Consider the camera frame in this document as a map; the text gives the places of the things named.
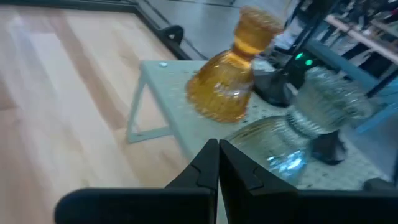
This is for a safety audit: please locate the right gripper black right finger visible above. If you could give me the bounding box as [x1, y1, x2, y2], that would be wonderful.
[219, 139, 299, 195]

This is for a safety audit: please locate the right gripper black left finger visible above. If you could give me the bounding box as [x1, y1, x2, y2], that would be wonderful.
[164, 138, 220, 192]

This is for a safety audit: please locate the amber ribbed glass candle holder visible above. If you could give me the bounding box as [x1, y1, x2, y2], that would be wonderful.
[185, 6, 285, 124]

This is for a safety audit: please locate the short black candlestick holder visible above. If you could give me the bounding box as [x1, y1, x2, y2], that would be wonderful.
[252, 68, 298, 108]

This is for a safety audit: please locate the clear ribbed glass candle holder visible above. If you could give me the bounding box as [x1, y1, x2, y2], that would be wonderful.
[224, 66, 374, 187]

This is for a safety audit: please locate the green perforated metal shelf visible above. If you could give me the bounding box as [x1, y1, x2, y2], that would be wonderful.
[125, 59, 391, 191]

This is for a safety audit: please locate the black device with green lights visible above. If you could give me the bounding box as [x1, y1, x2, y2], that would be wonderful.
[281, 46, 317, 91]

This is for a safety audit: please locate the black aluminium table frame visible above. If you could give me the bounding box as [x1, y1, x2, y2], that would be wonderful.
[0, 0, 210, 62]

